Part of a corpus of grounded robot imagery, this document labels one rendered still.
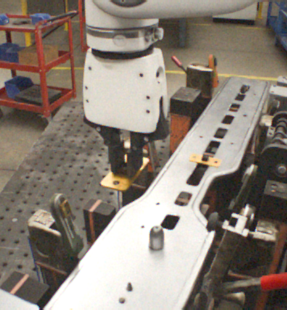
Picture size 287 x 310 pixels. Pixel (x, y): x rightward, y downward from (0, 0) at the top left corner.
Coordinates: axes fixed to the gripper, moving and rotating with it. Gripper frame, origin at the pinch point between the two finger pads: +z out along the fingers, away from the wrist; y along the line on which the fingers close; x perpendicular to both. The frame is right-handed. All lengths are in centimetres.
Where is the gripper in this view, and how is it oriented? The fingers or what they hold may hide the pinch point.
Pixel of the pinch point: (125, 157)
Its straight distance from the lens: 53.6
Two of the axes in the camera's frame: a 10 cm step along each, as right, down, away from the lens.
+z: 0.0, 8.5, 5.3
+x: -4.0, 4.9, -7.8
